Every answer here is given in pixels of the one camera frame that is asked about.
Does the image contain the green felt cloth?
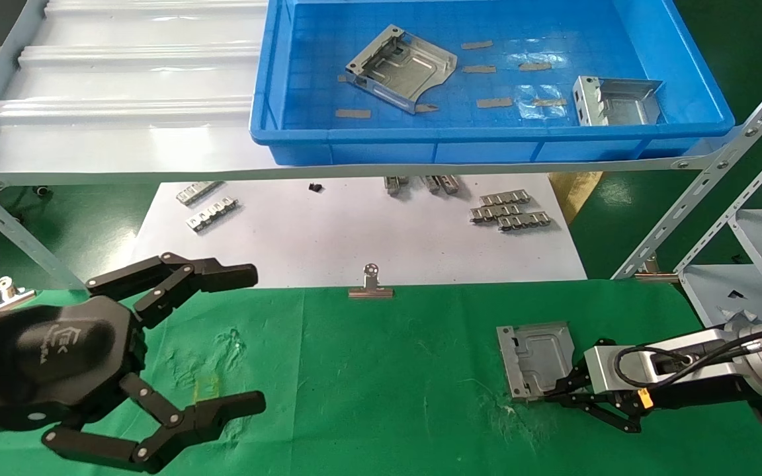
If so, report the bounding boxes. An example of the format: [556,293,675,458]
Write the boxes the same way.
[0,281,762,476]

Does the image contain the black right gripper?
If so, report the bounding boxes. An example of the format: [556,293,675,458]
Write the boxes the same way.
[546,367,693,434]

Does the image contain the stamped sheet metal bracket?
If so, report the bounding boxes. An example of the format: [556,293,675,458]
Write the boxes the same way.
[495,321,577,401]
[572,75,663,126]
[345,24,458,116]

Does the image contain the clear plastic film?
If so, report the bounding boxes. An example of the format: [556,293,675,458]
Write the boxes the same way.
[512,85,568,121]

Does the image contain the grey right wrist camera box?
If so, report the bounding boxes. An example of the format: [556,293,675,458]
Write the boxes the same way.
[583,342,661,393]

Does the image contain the tan cardboard piece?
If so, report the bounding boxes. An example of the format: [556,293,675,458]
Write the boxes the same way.
[548,172,603,225]

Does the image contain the white ribbed shelf panel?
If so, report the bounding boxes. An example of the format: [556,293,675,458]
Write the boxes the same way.
[0,0,269,174]

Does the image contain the grey metal rack frame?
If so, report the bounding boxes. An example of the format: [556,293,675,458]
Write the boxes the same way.
[0,0,762,292]

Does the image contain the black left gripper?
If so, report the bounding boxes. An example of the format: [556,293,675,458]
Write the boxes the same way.
[0,252,267,475]

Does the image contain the grey metal shelf plate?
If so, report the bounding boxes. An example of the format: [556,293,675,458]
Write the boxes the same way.
[677,209,762,328]

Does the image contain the blue plastic bin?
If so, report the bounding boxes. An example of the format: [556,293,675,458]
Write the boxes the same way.
[249,0,736,166]

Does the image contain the white paper sheet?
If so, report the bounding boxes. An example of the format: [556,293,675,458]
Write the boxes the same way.
[131,173,588,290]

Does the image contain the black camera cable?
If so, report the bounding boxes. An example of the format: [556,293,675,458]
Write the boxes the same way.
[613,323,762,391]

